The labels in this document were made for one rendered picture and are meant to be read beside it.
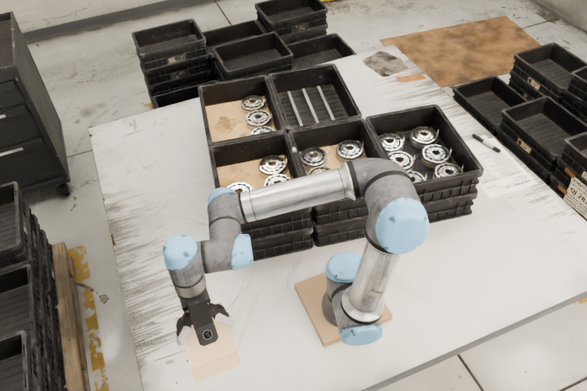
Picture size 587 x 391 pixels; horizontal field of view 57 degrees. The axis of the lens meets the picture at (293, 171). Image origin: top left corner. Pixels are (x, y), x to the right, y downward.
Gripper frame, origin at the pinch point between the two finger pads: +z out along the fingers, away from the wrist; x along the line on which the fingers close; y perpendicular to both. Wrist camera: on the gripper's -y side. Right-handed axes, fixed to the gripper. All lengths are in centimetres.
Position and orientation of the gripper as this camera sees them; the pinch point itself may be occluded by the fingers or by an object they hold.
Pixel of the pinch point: (207, 337)
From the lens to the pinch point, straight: 148.7
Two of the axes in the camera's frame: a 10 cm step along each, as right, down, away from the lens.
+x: -9.2, 3.0, -2.4
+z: 0.5, 7.3, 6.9
